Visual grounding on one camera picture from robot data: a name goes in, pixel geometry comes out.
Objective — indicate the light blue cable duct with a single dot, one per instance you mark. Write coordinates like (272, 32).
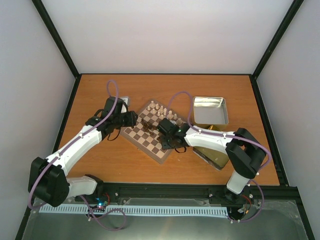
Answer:
(140, 210)

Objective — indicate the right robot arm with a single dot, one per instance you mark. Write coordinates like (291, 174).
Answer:
(245, 153)

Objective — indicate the silver open tin box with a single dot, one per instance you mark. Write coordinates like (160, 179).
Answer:
(209, 110)

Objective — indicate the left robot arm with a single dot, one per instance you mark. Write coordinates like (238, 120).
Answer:
(48, 179)

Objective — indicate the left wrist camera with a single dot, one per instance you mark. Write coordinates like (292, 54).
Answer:
(126, 99)

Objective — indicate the wooden chessboard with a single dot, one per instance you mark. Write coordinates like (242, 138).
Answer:
(149, 144)

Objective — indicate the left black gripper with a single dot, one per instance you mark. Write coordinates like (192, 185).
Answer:
(132, 121)

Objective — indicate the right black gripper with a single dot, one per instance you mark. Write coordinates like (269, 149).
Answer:
(164, 145)

